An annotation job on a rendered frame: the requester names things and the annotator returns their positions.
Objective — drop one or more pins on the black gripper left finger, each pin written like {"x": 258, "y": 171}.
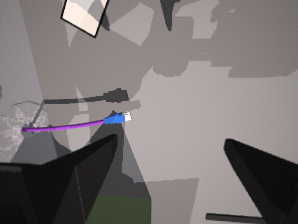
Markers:
{"x": 61, "y": 191}

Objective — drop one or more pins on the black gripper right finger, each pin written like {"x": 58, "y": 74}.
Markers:
{"x": 270, "y": 181}

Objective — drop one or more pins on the grey flat panel with gear pattern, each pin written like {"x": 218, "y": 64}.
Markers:
{"x": 21, "y": 99}

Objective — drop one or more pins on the black rectangular cover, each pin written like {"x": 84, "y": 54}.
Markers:
{"x": 46, "y": 156}

